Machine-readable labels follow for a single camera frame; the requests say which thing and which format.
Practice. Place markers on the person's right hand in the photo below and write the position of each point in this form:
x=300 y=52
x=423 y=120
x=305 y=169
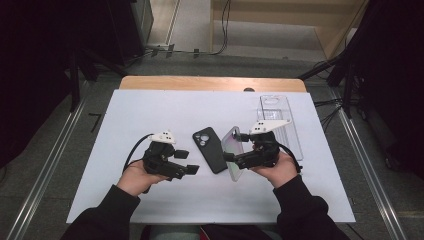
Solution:
x=281 y=171

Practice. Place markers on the light wooden platform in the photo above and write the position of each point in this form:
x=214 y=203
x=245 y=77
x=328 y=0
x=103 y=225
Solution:
x=283 y=11

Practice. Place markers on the person's left hand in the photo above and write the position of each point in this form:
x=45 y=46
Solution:
x=133 y=180

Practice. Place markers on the white board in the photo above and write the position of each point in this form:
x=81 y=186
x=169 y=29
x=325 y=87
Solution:
x=200 y=206

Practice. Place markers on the metal floor rail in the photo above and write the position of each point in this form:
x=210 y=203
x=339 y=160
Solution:
x=50 y=166
x=370 y=173

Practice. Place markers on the black phone case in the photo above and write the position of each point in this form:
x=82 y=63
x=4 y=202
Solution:
x=210 y=153

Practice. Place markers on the black stand legs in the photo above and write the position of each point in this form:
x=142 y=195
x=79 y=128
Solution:
x=75 y=83
x=346 y=76

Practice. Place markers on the clear plastic rack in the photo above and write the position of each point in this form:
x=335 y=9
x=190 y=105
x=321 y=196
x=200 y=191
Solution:
x=273 y=106

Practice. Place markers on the translucent blue phone case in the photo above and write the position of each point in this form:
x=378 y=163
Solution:
x=231 y=145

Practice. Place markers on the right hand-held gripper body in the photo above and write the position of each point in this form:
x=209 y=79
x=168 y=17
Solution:
x=265 y=155

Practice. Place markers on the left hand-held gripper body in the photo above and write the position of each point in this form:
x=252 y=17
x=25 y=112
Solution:
x=160 y=163

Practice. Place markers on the dark round table grommet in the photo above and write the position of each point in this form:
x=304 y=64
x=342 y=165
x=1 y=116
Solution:
x=248 y=89

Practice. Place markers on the person's lap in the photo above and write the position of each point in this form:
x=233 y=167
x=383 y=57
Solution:
x=216 y=233

